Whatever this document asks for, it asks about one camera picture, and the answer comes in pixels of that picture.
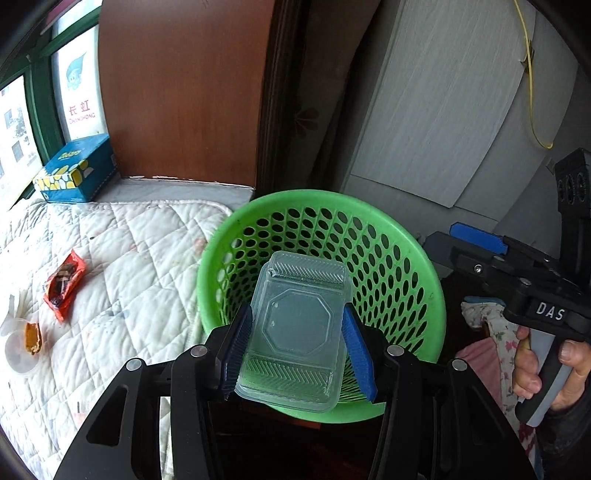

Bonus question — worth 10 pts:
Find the clear rectangular plastic tray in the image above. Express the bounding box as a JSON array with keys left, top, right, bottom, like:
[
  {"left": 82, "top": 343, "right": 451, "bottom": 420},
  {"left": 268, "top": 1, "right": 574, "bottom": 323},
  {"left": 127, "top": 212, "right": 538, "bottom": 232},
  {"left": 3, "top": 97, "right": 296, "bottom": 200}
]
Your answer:
[{"left": 235, "top": 251, "right": 353, "bottom": 414}]

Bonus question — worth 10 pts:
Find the small orange candy wrapper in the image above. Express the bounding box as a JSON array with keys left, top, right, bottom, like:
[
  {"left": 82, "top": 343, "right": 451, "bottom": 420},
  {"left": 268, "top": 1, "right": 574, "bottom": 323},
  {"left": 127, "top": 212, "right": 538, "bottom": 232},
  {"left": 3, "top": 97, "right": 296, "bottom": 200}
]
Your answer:
[{"left": 24, "top": 322, "right": 42, "bottom": 355}]

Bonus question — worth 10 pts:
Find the brown wooden wardrobe panel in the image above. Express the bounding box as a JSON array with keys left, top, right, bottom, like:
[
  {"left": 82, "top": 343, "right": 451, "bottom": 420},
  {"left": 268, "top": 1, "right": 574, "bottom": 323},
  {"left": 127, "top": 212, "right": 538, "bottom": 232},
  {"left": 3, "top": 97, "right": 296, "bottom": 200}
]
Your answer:
[{"left": 98, "top": 1, "right": 274, "bottom": 186}]

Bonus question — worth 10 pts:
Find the clear plastic dome cup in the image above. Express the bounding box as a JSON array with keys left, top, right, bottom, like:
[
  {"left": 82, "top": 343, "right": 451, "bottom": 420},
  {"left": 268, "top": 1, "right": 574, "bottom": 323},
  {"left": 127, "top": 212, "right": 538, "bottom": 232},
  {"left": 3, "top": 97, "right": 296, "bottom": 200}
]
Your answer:
[{"left": 0, "top": 291, "right": 27, "bottom": 337}]

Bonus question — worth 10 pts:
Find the green plastic trash basket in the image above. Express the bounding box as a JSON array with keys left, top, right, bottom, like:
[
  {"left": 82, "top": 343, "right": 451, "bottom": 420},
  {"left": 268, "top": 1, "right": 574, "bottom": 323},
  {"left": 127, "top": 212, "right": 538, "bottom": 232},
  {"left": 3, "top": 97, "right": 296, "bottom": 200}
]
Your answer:
[{"left": 197, "top": 190, "right": 446, "bottom": 424}]

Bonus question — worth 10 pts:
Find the person right hand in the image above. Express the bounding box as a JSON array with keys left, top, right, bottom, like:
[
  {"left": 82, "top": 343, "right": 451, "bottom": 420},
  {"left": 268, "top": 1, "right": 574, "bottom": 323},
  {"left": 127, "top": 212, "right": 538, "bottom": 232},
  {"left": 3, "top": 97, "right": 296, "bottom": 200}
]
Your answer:
[{"left": 511, "top": 326, "right": 591, "bottom": 413}]

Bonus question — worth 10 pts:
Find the orange red snack wrapper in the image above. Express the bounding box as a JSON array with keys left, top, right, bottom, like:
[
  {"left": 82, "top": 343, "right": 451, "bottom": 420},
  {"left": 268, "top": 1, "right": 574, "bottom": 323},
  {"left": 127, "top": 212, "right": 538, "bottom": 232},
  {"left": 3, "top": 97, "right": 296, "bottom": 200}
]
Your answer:
[{"left": 43, "top": 250, "right": 86, "bottom": 323}]

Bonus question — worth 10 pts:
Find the floral cloth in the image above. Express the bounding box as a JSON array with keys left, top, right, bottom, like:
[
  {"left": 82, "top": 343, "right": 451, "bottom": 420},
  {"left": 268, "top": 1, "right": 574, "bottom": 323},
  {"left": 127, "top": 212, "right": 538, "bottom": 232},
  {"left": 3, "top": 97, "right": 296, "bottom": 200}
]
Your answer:
[{"left": 457, "top": 297, "right": 537, "bottom": 464}]

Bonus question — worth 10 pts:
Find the yellow cable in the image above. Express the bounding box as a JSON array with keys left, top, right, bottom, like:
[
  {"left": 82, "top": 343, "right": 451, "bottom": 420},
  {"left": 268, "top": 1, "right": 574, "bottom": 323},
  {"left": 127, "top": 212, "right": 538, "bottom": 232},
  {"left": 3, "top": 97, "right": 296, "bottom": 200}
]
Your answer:
[{"left": 512, "top": 0, "right": 554, "bottom": 151}]

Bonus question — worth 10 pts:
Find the white quilted bed pad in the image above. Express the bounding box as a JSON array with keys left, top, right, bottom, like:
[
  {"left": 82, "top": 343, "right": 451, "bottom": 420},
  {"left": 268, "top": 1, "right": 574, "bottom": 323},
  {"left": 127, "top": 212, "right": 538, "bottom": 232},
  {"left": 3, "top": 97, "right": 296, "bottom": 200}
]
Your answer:
[{"left": 1, "top": 200, "right": 230, "bottom": 479}]

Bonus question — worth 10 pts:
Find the green window frame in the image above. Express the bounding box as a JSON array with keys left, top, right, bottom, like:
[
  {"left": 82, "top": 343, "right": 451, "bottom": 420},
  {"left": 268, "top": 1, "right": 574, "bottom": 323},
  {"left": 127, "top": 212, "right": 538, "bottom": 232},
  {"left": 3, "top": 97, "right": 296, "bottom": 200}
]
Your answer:
[{"left": 0, "top": 4, "right": 103, "bottom": 204}]

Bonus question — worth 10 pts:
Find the blue yellow tissue box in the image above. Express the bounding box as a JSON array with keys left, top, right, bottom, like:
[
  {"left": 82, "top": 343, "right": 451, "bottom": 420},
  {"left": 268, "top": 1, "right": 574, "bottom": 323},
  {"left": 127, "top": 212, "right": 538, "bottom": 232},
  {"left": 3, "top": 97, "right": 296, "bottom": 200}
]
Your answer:
[{"left": 33, "top": 134, "right": 117, "bottom": 204}]

